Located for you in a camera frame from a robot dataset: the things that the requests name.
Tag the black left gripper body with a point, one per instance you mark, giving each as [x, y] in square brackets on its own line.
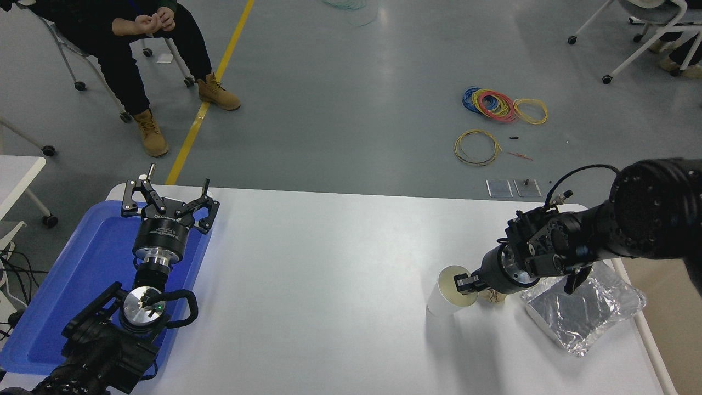
[163, 235]

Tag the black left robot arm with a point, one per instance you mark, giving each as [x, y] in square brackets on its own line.
[98, 351]

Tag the white side table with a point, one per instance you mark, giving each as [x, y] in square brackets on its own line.
[16, 175]

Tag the person's right forearm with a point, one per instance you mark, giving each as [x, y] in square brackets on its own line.
[125, 26]

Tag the crumpled tan paper ball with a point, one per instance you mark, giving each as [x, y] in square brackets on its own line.
[496, 298]

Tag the person's right hand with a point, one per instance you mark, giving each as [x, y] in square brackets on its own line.
[147, 26]

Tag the person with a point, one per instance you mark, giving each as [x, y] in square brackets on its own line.
[688, 52]
[120, 71]

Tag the white paper scrap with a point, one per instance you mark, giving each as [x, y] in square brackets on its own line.
[163, 59]

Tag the white wheeled office chair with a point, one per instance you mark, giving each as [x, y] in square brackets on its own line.
[652, 13]

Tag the person's left hand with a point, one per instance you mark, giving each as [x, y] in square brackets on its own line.
[166, 19]

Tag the silver foil tray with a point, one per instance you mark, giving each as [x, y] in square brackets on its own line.
[581, 318]

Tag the blue plastic tray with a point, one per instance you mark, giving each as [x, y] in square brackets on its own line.
[93, 269]

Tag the white caster leg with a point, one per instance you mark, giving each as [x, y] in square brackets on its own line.
[49, 150]

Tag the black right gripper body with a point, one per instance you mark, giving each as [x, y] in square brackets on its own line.
[496, 274]

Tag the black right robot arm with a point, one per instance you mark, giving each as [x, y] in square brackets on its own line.
[652, 214]

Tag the clear plastic plate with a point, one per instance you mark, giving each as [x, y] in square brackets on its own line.
[528, 189]
[499, 188]

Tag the white paper cup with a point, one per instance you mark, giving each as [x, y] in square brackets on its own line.
[441, 300]

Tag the large pale bin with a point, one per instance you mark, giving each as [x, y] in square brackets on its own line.
[669, 329]

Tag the wheeled chair with grey legs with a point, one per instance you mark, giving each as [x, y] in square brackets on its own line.
[80, 86]

